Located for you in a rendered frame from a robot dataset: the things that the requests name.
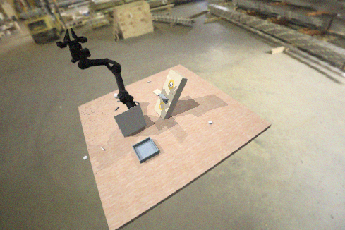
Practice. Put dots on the beige service panel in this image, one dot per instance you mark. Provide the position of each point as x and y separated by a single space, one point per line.
172 93

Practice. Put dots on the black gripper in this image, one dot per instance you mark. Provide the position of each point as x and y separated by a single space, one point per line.
68 41

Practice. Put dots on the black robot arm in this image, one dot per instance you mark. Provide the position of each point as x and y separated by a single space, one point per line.
85 63

